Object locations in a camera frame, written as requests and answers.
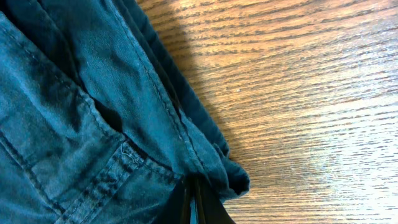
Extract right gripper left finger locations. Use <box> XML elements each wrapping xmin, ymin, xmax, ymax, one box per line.
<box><xmin>152</xmin><ymin>177</ymin><xmax>192</xmax><ymax>224</ymax></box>

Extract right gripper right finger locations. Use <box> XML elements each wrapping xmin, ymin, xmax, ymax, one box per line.
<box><xmin>194</xmin><ymin>179</ymin><xmax>235</xmax><ymax>224</ymax></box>

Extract blue denim shorts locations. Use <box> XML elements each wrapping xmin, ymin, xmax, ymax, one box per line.
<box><xmin>1</xmin><ymin>0</ymin><xmax>249</xmax><ymax>223</ymax></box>

